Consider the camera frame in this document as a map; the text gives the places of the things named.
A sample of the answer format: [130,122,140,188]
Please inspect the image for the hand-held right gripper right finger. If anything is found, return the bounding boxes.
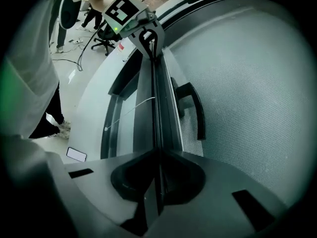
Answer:
[148,149,289,238]

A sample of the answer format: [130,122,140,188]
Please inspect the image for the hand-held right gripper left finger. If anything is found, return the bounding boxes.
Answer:
[64,149,164,237]

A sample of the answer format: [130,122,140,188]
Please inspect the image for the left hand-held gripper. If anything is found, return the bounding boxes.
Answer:
[101,0,165,59]

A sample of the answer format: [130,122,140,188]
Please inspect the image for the dark framed glass window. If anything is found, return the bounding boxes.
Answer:
[100,0,283,160]

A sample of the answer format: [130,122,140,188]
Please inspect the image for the grey mesh window screen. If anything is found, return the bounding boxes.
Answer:
[151,6,313,208]

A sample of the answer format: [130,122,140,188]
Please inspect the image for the person's left forearm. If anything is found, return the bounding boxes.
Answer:
[88,0,112,14]

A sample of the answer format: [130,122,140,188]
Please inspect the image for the smartphone with white display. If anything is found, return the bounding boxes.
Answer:
[66,146,88,163]

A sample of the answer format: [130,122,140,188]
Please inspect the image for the black office chair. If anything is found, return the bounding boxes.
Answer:
[91,25,117,57]

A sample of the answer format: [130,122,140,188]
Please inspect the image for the white rimmed chair back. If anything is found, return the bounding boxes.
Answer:
[58,0,82,30]

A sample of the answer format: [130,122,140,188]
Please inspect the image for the person's black trousers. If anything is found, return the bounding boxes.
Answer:
[28,82,65,140]

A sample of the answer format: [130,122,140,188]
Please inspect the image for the person's white shirt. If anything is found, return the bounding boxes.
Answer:
[0,0,104,139]

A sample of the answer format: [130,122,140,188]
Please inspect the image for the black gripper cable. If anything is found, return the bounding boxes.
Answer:
[76,25,106,71]

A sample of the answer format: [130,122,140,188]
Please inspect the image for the thin white cord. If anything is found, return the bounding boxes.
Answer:
[104,97,156,131]

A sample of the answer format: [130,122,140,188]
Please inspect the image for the black window screen handle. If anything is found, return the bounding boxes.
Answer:
[170,77,207,141]

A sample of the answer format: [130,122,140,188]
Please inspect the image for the black floor cable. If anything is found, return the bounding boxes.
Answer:
[51,58,80,64]

